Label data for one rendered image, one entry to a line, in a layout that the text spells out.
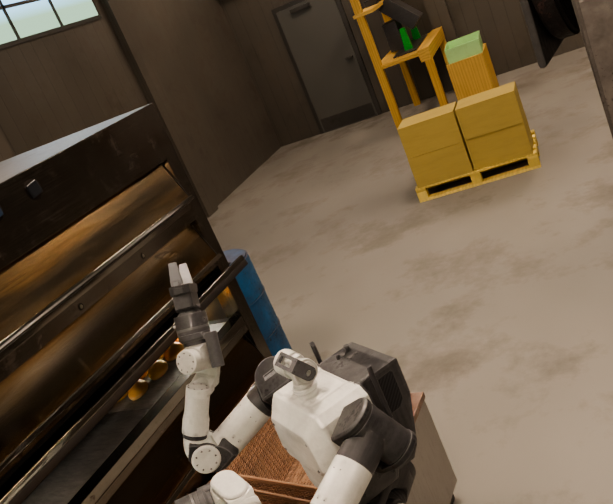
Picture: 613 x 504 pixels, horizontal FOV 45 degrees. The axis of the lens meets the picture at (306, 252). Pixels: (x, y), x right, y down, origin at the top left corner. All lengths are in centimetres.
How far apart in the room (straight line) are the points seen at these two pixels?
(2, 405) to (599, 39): 330
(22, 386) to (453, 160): 548
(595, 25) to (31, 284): 306
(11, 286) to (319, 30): 1032
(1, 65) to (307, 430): 707
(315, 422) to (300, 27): 1089
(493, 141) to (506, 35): 483
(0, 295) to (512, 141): 555
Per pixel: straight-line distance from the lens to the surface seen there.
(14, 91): 840
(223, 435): 203
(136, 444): 256
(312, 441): 174
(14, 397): 227
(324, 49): 1229
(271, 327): 505
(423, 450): 316
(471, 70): 1006
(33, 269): 236
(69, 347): 241
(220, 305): 309
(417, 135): 711
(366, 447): 162
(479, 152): 714
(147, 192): 278
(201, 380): 204
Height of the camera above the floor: 226
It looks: 18 degrees down
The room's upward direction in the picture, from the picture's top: 23 degrees counter-clockwise
